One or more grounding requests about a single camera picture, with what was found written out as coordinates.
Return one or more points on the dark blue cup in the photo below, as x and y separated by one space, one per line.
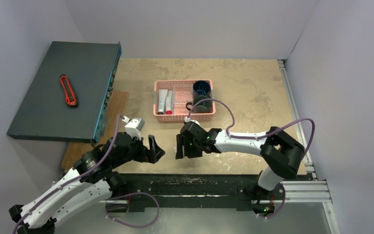
201 88

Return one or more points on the clear plastic soap dish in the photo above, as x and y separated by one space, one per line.
182 94

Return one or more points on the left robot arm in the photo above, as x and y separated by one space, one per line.
90 180

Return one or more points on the white toothpaste tube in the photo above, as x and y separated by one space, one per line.
162 98

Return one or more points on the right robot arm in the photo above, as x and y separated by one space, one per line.
281 152

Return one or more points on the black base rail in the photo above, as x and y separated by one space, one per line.
236 192

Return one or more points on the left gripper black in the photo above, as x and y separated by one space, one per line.
151 155

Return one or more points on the dark green mug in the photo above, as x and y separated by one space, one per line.
201 104

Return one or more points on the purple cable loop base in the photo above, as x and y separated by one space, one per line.
137 206

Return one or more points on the red cap toothpaste tube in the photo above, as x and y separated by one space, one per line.
169 103

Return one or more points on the dark grey network switch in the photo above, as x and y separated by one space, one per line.
44 114

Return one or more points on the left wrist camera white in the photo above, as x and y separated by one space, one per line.
134 126

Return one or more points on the aluminium frame rail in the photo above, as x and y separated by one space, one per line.
308 191

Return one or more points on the red utility knife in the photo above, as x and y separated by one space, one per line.
70 97

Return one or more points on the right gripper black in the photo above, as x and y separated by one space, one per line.
185 146

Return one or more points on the pink plastic basket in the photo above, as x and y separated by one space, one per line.
169 84

